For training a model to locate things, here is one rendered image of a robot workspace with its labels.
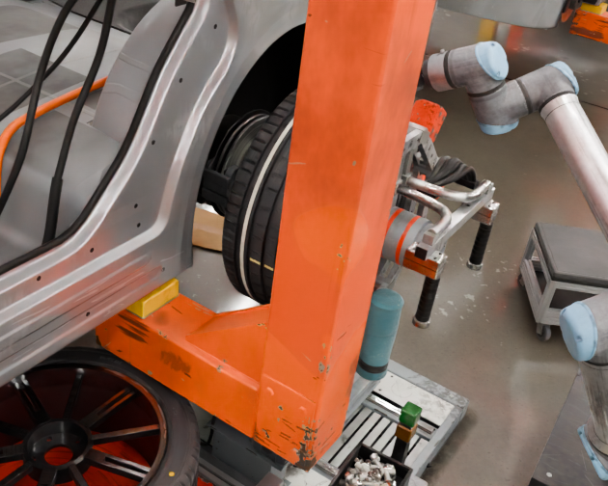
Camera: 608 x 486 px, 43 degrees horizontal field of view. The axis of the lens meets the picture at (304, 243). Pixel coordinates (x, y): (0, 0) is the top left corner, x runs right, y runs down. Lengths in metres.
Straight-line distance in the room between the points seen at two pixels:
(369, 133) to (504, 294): 2.27
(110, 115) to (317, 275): 0.77
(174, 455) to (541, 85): 1.21
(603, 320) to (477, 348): 1.53
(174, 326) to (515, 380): 1.56
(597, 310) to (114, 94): 1.24
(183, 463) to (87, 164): 0.74
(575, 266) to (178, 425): 1.82
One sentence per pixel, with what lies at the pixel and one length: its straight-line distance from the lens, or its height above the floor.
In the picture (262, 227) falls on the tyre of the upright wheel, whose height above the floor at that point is 0.92.
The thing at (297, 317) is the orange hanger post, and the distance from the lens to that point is 1.61.
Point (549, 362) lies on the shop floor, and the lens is 3.25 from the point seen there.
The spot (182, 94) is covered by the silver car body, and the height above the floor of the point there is 1.23.
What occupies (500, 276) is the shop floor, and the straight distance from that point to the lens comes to 3.65.
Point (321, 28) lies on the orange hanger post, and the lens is 1.34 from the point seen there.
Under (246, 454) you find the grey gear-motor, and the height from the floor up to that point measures 0.20.
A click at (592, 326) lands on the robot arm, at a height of 1.01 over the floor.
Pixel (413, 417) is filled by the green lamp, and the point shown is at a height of 0.66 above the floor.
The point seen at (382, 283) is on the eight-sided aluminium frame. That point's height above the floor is 0.62.
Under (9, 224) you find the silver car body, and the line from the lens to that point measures 2.06.
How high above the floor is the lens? 1.92
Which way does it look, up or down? 33 degrees down
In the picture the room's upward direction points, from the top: 8 degrees clockwise
